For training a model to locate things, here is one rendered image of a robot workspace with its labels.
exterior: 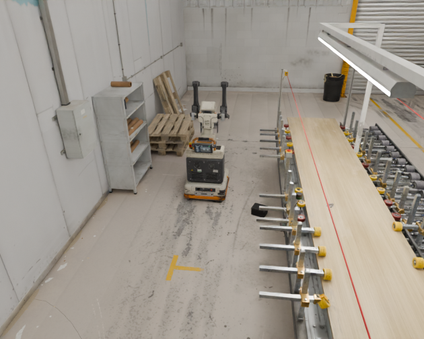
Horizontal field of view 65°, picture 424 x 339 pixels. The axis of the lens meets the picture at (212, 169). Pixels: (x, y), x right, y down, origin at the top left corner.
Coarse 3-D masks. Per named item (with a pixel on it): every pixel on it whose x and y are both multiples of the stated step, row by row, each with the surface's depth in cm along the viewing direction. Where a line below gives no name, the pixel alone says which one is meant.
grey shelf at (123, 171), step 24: (96, 96) 456; (120, 96) 454; (144, 96) 539; (96, 120) 472; (120, 120) 468; (144, 120) 560; (120, 144) 485; (144, 144) 568; (120, 168) 505; (144, 168) 572
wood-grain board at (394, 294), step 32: (320, 128) 516; (320, 160) 419; (352, 160) 418; (320, 192) 352; (352, 192) 351; (320, 224) 304; (352, 224) 303; (384, 224) 302; (320, 256) 267; (352, 256) 266; (384, 256) 266; (416, 256) 265; (352, 288) 238; (384, 288) 237; (416, 288) 237; (352, 320) 214; (384, 320) 214; (416, 320) 214
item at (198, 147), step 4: (192, 144) 466; (196, 144) 458; (200, 144) 457; (204, 144) 457; (208, 144) 456; (196, 148) 464; (200, 148) 463; (204, 148) 462; (208, 148) 461; (212, 148) 461; (196, 152) 471; (200, 152) 470; (204, 152) 469; (208, 152) 468; (212, 152) 467
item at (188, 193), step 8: (224, 168) 537; (224, 176) 513; (184, 184) 495; (192, 184) 492; (200, 184) 492; (208, 184) 491; (216, 184) 491; (224, 184) 493; (184, 192) 499; (192, 192) 495; (200, 192) 493; (208, 192) 491; (216, 192) 489; (224, 192) 489
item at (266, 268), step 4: (260, 268) 248; (264, 268) 248; (268, 268) 248; (272, 268) 247; (276, 268) 247; (280, 268) 247; (284, 268) 247; (288, 268) 247; (292, 268) 247; (296, 268) 247; (284, 272) 247; (288, 272) 247; (292, 272) 246; (296, 272) 246; (312, 272) 244; (316, 272) 243; (320, 272) 243
